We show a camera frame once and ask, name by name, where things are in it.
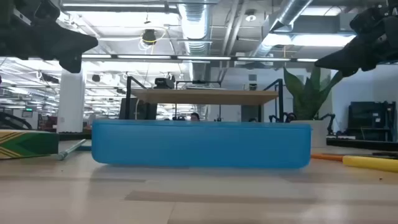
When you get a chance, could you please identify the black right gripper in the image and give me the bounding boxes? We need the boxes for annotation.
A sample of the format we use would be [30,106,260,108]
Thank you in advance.
[313,0,398,77]

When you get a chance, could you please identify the grey teal pen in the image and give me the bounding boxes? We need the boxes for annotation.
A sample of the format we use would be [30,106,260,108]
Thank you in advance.
[57,139,88,161]

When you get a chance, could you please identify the black bar with light strips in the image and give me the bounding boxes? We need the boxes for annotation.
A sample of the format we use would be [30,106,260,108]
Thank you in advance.
[80,54,318,63]

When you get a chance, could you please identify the blue translucent plastic pencil case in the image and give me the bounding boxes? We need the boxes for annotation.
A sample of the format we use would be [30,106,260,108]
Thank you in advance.
[91,119,313,170]

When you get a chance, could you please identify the yellow pen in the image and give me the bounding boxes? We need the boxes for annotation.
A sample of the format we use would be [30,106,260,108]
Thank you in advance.
[342,155,398,174]

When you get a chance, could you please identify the silver ventilation duct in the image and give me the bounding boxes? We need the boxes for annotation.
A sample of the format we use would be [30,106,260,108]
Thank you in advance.
[177,0,213,82]

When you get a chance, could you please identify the black camera with yellow cable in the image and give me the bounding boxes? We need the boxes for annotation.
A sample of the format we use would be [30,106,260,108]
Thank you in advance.
[141,28,167,47]

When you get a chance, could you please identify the black rectangular monitor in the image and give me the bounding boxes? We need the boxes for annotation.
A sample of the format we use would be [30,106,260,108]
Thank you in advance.
[119,97,158,121]

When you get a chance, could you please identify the black equipment rack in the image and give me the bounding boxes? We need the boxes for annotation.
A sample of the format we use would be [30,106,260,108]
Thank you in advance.
[347,100,397,142]

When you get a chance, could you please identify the green snake plant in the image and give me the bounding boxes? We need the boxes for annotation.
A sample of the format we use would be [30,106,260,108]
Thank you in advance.
[283,67,343,121]

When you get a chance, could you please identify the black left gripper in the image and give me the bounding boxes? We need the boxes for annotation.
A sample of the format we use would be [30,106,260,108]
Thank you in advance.
[0,0,99,74]

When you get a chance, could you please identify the black curved chair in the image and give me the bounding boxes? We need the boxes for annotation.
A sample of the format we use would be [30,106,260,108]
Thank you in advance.
[0,111,33,131]

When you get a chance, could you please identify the white column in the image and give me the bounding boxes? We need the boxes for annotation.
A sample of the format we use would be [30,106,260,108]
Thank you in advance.
[57,67,86,134]

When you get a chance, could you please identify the green yellow crayon box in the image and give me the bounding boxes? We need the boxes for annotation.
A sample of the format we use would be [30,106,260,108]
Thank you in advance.
[0,129,60,161]

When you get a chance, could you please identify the orange pencil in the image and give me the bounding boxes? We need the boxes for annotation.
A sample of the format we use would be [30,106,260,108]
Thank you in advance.
[310,153,345,162]

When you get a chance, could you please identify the white plant pot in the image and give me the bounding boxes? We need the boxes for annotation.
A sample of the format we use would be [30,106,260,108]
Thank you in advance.
[290,119,329,149]

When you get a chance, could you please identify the wooden shelf with black legs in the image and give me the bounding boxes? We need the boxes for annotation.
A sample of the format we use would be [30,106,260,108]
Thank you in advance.
[125,76,284,123]

